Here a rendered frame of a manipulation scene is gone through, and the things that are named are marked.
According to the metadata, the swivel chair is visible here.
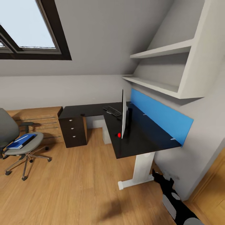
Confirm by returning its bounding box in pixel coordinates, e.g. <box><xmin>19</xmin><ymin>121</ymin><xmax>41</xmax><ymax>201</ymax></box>
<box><xmin>0</xmin><ymin>108</ymin><xmax>51</xmax><ymax>181</ymax></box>

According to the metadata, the keyboard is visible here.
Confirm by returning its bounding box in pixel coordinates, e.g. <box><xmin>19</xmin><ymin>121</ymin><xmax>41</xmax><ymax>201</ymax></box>
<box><xmin>104</xmin><ymin>106</ymin><xmax>122</xmax><ymax>116</ymax></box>

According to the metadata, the monitor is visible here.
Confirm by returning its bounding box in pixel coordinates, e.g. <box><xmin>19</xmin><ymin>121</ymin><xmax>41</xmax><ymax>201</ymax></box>
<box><xmin>117</xmin><ymin>90</ymin><xmax>133</xmax><ymax>138</ymax></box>

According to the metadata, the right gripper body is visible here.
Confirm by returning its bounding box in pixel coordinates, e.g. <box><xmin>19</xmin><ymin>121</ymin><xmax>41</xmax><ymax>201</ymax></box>
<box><xmin>154</xmin><ymin>173</ymin><xmax>174</xmax><ymax>189</ymax></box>

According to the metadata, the folder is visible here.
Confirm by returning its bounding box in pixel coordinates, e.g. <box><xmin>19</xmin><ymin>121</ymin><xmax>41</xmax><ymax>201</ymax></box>
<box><xmin>6</xmin><ymin>134</ymin><xmax>36</xmax><ymax>149</ymax></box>

